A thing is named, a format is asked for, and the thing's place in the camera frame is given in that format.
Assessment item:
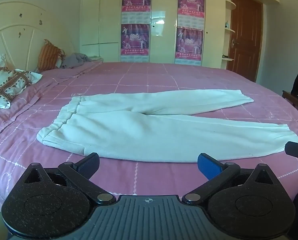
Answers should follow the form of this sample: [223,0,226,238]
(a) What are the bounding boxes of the cream corner shelves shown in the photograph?
[221,0,236,62]

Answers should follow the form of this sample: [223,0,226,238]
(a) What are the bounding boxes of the cream wardrobe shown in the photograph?
[80,0,227,68]

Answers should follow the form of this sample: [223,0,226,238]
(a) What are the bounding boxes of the dark wooden chair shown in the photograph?
[282,89,298,118]

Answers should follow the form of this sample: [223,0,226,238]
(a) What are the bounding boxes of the pink pillow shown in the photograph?
[0,79,60,138]

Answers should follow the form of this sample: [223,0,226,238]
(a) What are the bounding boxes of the cream headboard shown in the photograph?
[0,1,74,73]

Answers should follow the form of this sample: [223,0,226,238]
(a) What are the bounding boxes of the pink checked bed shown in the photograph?
[0,61,298,205]

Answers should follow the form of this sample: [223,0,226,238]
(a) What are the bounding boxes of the purple calendar poster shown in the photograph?
[121,0,152,25]
[120,24,150,63]
[177,0,205,28]
[174,27,204,66]

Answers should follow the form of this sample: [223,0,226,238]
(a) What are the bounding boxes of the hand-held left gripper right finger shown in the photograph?
[182,152,275,205]

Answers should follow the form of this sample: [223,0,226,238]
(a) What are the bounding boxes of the orange striped pillow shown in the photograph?
[37,39,65,72]

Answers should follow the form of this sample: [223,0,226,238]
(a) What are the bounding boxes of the white pants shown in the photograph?
[37,89,298,162]

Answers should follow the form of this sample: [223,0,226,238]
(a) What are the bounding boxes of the brown wooden door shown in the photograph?
[226,0,264,82]

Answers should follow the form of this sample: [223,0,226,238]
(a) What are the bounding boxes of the white brown patterned pillow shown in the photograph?
[0,54,42,109]

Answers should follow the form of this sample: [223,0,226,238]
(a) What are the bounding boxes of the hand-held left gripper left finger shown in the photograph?
[23,152,116,205]

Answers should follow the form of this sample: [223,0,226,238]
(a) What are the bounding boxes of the grey cloth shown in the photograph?
[61,52,96,69]

